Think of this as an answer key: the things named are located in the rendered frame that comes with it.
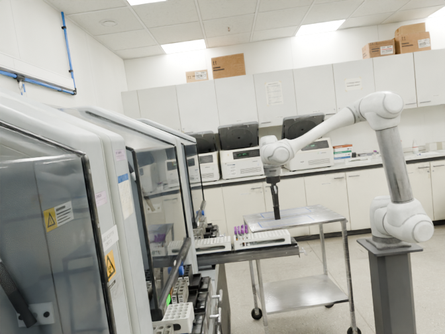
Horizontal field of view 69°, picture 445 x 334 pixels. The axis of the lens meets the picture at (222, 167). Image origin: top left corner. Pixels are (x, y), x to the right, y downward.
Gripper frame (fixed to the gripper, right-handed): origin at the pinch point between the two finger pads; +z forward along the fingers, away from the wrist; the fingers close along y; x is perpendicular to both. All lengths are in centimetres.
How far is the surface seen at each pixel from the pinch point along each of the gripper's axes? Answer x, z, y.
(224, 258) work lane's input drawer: -30.8, 19.2, 6.7
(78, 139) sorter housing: -45, -45, 118
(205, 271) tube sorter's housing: -41.1, 24.0, 8.7
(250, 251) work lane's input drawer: -16.6, 17.0, 6.6
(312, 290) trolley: 24, 69, -48
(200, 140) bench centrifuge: -60, -47, -254
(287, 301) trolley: 4, 69, -37
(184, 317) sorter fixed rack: -41, 11, 75
